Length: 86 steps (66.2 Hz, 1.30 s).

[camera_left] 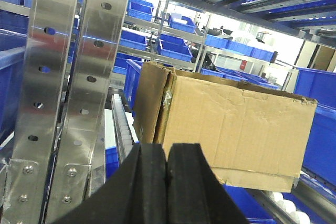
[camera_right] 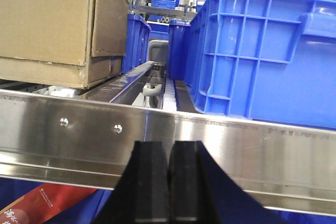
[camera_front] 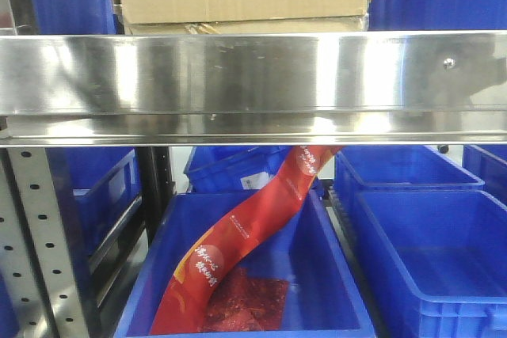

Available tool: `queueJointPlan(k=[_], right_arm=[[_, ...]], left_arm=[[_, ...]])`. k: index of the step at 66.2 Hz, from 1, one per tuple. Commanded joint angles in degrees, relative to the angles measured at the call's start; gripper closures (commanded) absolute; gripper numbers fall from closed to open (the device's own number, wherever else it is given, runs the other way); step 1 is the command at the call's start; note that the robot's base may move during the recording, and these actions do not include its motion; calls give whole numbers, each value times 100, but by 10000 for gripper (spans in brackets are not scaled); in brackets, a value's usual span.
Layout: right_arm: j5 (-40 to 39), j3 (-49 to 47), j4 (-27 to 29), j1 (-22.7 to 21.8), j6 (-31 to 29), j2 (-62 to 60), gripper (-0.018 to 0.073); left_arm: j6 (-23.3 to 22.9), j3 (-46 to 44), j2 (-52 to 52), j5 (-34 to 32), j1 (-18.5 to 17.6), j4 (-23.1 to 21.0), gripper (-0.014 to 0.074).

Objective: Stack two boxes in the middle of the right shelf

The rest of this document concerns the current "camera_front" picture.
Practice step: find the black shelf upright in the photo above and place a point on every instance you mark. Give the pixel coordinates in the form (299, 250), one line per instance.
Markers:
(157, 185)

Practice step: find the blue tilted bin rear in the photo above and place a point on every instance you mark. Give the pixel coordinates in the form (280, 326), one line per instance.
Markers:
(212, 169)

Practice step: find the red mesh packet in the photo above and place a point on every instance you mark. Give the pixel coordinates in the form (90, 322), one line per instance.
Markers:
(243, 303)

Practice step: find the blue bin rear right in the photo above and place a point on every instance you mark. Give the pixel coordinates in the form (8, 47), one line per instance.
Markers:
(398, 167)

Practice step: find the blue bin lower left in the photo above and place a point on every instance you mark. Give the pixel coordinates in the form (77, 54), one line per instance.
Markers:
(104, 182)

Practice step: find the red printed banner strip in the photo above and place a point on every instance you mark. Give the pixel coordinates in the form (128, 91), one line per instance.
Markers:
(233, 237)

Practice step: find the blue bin front right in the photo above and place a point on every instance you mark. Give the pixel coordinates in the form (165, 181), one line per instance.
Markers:
(436, 261)

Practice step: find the blue bin far right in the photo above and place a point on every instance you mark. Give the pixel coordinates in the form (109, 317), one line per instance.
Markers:
(488, 162)

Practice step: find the stainless steel shelf rail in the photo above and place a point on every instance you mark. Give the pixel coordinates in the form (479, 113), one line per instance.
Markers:
(322, 88)

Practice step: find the perforated steel shelf post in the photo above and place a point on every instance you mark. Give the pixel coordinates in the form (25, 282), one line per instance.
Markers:
(43, 258)

